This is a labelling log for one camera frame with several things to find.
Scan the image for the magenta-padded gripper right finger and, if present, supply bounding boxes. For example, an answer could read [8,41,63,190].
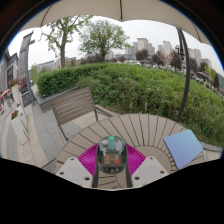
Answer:
[124,143,170,189]

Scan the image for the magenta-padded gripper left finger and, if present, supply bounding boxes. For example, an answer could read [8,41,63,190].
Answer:
[54,143,101,189]

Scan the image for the transparent green computer mouse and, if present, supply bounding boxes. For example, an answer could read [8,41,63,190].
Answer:
[97,135,128,175]

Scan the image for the blue rectangular mouse pad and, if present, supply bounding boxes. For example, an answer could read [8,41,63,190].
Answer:
[163,128,204,170]

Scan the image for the brown slatted chair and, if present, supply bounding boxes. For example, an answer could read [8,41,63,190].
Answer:
[49,86,114,141]

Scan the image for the green hedge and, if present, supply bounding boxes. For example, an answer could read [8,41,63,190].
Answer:
[34,62,224,148]

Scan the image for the white planter box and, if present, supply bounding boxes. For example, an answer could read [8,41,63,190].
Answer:
[9,109,29,146]

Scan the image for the thin-crowned tree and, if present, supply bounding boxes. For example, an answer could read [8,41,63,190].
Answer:
[41,14,94,69]

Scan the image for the grey sign pillar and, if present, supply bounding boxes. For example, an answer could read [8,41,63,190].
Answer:
[18,30,36,106]

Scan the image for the distant high-rise buildings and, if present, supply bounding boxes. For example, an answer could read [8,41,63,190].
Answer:
[124,37,213,69]

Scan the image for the dense round-crowned tree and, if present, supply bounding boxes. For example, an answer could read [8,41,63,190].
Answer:
[78,19,131,61]

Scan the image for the beige patio umbrella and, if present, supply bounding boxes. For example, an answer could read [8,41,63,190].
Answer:
[19,0,213,123]

